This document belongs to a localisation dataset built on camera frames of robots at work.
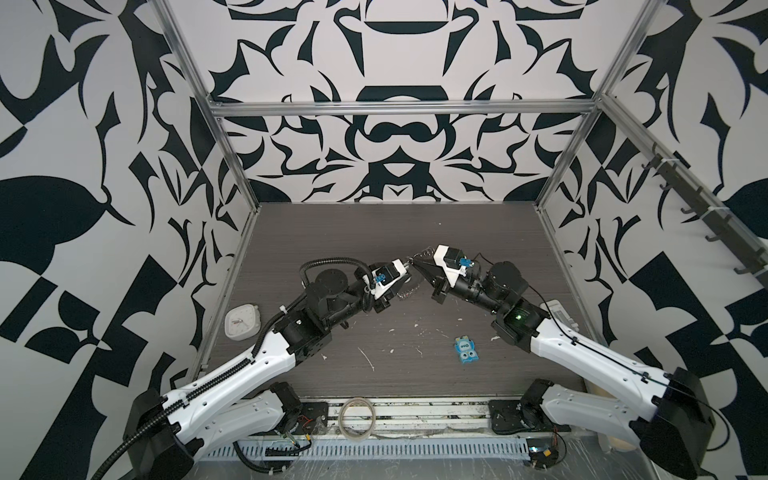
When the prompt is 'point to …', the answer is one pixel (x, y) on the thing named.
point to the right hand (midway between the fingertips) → (416, 259)
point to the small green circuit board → (543, 452)
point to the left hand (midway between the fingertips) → (403, 259)
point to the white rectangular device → (559, 313)
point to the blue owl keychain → (466, 349)
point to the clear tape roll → (342, 426)
